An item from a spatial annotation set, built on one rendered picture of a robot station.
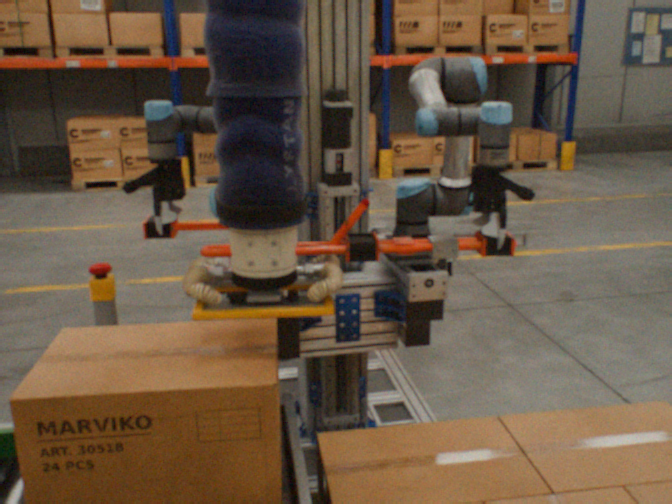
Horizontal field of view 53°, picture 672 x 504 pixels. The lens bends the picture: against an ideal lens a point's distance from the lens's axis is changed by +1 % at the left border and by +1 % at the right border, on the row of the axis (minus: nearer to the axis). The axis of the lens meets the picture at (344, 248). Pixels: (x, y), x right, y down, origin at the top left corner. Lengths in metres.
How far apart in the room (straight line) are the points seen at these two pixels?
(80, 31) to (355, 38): 6.71
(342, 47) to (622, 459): 1.55
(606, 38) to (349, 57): 9.73
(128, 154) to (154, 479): 7.36
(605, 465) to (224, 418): 1.12
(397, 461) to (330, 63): 1.29
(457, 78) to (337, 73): 0.43
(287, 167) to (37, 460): 0.89
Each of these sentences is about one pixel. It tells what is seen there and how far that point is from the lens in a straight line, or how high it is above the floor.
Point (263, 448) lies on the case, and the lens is 1.69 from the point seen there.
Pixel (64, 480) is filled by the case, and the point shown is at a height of 0.73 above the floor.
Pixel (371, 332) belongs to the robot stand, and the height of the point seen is 0.74.
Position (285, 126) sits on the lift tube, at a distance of 1.56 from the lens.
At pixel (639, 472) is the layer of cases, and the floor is 0.54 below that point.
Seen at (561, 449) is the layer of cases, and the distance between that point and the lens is 2.18.
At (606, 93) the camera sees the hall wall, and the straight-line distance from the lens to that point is 11.96.
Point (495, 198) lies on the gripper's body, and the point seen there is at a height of 1.34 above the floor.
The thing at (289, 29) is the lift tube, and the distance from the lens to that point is 1.55.
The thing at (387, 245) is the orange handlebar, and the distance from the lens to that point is 1.69.
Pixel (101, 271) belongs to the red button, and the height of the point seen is 1.03.
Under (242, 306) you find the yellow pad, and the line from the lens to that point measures 1.62.
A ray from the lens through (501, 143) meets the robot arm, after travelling 1.69.
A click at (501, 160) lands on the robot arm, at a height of 1.43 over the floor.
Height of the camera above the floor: 1.70
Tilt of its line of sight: 17 degrees down
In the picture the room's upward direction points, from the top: straight up
